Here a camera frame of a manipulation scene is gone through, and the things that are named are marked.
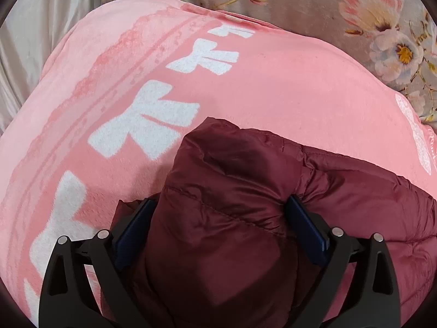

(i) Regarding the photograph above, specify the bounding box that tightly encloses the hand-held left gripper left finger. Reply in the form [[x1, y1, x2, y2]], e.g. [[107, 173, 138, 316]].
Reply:
[[39, 196, 161, 328]]

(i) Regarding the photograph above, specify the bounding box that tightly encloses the maroon puffer jacket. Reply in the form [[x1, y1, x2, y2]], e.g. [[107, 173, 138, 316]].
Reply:
[[102, 116, 437, 328]]

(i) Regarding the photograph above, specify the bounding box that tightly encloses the grey floral bed cover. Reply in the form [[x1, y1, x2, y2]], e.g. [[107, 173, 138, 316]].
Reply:
[[98, 0, 437, 124]]

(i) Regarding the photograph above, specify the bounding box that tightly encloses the pink printed fleece blanket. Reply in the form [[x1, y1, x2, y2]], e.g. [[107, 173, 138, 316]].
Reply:
[[0, 0, 437, 325]]

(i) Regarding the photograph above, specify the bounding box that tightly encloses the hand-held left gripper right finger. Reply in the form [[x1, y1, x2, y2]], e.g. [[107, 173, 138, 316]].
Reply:
[[286, 194, 401, 328]]

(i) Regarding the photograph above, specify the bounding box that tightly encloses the white satin curtain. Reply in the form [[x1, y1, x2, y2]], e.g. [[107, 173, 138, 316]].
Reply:
[[0, 0, 103, 134]]

